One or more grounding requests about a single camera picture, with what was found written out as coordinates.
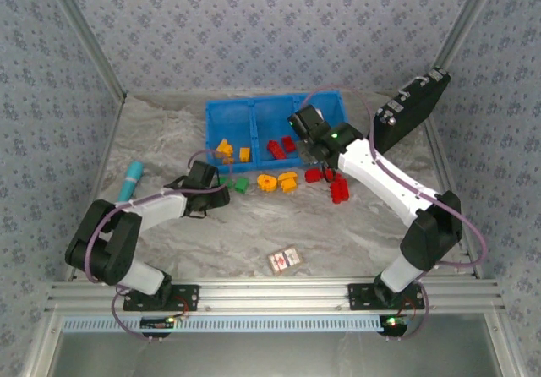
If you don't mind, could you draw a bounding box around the small black controller board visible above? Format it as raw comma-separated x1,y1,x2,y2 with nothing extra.
378,314,409,339
139,316,177,331

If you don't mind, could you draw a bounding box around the teal plastic cylinder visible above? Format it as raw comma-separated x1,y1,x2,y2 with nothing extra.
116,161,145,203

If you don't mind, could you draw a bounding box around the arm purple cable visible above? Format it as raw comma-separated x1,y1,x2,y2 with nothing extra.
302,85,488,342
84,148,236,343

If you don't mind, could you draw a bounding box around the aluminium cross rail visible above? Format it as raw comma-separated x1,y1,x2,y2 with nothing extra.
44,278,506,314

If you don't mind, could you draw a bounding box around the small printed card box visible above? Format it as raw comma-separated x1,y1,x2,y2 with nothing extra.
266,244,303,276

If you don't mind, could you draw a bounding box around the aluminium corner post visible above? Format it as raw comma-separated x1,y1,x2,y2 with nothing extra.
41,0,128,101
434,0,506,72

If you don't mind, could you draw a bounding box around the slotted light blue cable duct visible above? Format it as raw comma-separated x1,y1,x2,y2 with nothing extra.
61,314,409,334

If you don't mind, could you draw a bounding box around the black hard case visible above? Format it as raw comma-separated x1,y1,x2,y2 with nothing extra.
371,67,451,152

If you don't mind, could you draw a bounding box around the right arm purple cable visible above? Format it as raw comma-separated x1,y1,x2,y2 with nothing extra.
302,85,488,342

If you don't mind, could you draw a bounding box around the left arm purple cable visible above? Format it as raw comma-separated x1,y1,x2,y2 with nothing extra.
84,148,236,343

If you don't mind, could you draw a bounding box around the aluminium side rail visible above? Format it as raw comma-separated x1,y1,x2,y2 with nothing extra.
422,117,485,280
63,93,128,283

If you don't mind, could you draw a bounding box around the grey metal panel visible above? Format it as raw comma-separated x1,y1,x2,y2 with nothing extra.
25,313,525,377

